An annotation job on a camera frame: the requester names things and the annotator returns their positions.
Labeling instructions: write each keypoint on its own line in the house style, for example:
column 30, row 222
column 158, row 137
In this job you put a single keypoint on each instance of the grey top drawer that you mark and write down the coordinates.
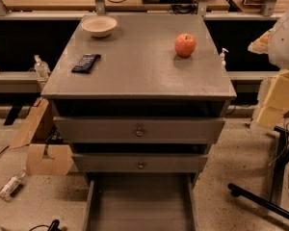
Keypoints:
column 189, row 130

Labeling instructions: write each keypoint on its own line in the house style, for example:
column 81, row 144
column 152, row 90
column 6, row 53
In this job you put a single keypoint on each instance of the dark snack packet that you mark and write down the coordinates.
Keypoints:
column 86, row 63

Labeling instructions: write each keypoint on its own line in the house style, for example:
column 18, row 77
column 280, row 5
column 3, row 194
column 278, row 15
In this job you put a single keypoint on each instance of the black chair base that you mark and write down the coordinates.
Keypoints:
column 280, row 162

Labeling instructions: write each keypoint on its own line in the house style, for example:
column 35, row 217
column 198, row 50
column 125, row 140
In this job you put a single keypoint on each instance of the grey middle drawer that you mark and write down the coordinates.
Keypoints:
column 139, row 162

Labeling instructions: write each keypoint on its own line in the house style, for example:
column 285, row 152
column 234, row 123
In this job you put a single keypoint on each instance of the white bowl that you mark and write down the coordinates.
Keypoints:
column 99, row 26

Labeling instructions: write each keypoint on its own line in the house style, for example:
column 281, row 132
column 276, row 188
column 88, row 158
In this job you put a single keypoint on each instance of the brown cardboard box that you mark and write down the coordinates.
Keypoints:
column 42, row 157

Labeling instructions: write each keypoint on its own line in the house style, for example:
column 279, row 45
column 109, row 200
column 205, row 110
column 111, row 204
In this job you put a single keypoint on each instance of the plastic bottle on floor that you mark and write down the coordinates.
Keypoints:
column 10, row 187

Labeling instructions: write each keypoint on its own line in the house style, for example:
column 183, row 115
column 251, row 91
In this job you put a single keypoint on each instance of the red apple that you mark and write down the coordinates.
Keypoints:
column 185, row 45

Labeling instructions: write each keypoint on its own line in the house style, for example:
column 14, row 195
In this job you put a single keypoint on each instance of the clear bottle on shelf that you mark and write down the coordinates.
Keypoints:
column 41, row 68

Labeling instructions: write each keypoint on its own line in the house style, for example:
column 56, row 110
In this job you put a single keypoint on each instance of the white pump bottle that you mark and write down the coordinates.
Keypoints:
column 222, row 56

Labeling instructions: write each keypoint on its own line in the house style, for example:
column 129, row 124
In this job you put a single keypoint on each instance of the grey open bottom drawer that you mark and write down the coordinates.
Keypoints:
column 140, row 202

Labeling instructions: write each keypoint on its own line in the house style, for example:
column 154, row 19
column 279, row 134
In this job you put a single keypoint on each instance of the grey drawer cabinet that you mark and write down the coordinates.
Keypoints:
column 140, row 75

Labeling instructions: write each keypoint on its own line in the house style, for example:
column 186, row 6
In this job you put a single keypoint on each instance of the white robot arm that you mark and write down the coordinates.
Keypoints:
column 278, row 49

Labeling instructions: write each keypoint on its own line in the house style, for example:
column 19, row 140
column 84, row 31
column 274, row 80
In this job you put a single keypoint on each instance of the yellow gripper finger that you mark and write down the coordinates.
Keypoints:
column 260, row 45
column 273, row 100

